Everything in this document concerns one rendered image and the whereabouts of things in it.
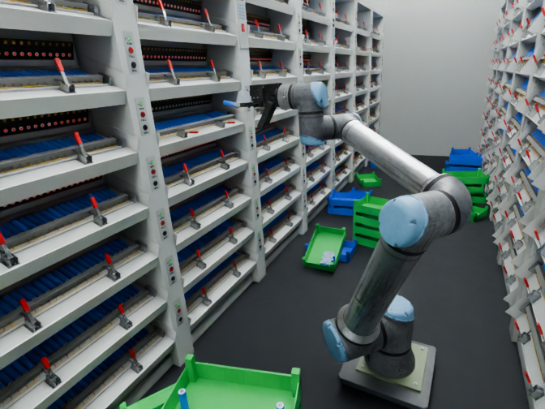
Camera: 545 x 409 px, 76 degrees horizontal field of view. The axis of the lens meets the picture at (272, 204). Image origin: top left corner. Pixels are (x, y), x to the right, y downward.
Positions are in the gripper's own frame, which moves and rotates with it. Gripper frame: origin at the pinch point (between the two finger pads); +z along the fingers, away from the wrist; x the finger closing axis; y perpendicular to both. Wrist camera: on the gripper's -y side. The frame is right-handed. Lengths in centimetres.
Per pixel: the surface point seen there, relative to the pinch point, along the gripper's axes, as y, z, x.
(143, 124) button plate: -3.1, 15.3, 34.9
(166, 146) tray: -12.1, 16.2, 25.4
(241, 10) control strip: 41, 15, -34
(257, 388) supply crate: -67, -40, 64
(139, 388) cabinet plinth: -101, 22, 55
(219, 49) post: 25.4, 26.7, -29.8
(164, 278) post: -61, 17, 37
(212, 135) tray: -12.4, 17.0, -3.3
